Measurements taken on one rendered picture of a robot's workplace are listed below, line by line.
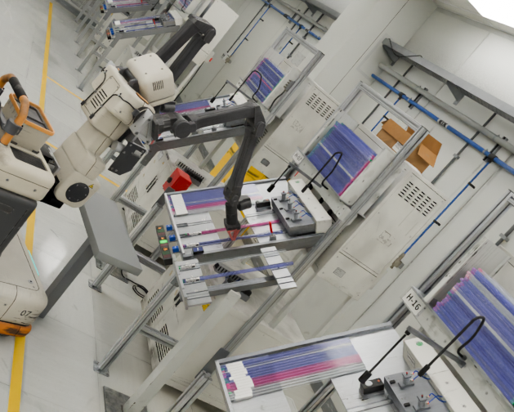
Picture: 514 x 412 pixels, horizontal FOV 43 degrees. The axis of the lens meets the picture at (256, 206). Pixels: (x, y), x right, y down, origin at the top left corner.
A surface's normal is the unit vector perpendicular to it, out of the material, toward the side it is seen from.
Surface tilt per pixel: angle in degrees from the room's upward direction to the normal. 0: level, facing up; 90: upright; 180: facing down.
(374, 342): 44
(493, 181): 90
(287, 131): 90
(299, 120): 90
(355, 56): 90
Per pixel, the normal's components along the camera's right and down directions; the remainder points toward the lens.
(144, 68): -0.02, -0.73
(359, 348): -0.06, -0.88
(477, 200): -0.73, -0.49
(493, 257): 0.25, 0.45
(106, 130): 0.48, 0.59
